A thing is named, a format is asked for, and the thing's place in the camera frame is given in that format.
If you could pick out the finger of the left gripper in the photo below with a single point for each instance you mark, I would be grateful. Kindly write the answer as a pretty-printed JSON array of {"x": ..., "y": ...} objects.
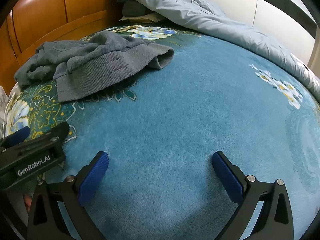
[
  {"x": 15, "y": 138},
  {"x": 59, "y": 133}
]

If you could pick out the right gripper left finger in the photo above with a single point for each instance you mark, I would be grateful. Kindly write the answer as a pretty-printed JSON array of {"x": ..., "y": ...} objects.
[{"x": 45, "y": 218}]

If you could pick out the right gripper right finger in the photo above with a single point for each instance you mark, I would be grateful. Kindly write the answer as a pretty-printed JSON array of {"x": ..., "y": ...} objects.
[{"x": 275, "y": 218}]

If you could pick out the grey knit sweater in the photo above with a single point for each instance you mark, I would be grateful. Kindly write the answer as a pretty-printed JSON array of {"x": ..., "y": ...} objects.
[{"x": 82, "y": 68}]

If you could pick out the teal floral plush blanket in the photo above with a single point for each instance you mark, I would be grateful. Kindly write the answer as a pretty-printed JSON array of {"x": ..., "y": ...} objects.
[{"x": 160, "y": 129}]

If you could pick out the orange wooden headboard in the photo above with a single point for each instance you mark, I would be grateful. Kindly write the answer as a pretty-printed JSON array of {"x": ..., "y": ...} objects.
[{"x": 26, "y": 24}]

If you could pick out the dark grey pillow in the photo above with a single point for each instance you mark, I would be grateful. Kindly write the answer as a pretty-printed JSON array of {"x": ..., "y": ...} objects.
[{"x": 132, "y": 8}]

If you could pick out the light blue floral quilt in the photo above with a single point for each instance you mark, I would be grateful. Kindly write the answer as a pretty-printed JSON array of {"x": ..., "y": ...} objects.
[{"x": 206, "y": 17}]

